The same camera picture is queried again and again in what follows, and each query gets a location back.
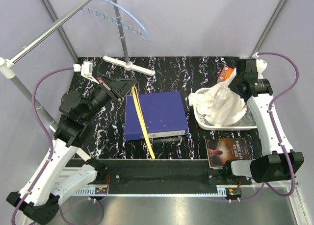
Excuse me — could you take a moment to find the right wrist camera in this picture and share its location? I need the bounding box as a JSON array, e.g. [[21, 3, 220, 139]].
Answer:
[[252, 52, 267, 79]]

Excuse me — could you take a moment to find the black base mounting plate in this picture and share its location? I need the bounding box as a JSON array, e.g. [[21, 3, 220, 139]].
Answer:
[[46, 158, 252, 195]]

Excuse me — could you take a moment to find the white t shirt red print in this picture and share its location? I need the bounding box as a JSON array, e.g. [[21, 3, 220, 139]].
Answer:
[[188, 81, 247, 126]]

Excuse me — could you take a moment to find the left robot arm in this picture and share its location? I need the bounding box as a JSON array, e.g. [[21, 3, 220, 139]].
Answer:
[[6, 75, 137, 225]]

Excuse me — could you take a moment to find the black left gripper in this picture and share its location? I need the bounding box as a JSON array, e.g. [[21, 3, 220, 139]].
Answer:
[[81, 73, 137, 122]]

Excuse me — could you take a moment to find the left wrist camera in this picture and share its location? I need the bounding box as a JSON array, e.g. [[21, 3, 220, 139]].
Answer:
[[73, 61, 99, 84]]

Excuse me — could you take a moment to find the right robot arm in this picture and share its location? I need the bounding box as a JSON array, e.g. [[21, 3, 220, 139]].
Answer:
[[223, 58, 304, 184]]

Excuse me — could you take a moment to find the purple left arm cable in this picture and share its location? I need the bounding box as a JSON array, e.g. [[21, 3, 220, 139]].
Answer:
[[11, 67, 76, 225]]

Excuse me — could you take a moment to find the blue ring binder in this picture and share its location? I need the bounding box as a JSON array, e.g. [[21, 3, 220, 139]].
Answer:
[[124, 91, 188, 141]]

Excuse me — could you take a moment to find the dark brown book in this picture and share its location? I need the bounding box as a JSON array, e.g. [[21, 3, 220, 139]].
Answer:
[[206, 138, 253, 169]]

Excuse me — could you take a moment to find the yellow plastic hanger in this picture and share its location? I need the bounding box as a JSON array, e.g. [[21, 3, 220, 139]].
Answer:
[[131, 86, 155, 159]]

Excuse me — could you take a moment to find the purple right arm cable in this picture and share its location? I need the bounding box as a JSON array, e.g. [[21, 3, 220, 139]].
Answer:
[[257, 52, 300, 199]]

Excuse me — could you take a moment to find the white plastic basket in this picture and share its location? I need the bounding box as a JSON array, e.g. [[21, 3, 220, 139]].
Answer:
[[192, 87, 258, 132]]

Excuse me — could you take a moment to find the grey t shirt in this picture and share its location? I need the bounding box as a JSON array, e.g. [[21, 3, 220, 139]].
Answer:
[[233, 108, 256, 127]]

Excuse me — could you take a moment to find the light blue plastic hanger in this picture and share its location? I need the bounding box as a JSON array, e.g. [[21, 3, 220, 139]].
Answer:
[[82, 0, 153, 43]]

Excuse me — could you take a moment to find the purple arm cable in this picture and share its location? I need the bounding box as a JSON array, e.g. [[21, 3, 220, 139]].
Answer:
[[11, 67, 76, 225], [257, 52, 300, 199]]

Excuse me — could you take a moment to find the metal clothes rack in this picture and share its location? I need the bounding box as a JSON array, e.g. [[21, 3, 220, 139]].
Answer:
[[0, 0, 157, 162]]

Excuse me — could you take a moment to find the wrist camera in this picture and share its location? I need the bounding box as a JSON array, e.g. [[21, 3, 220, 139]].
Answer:
[[252, 52, 267, 79], [73, 61, 99, 84]]

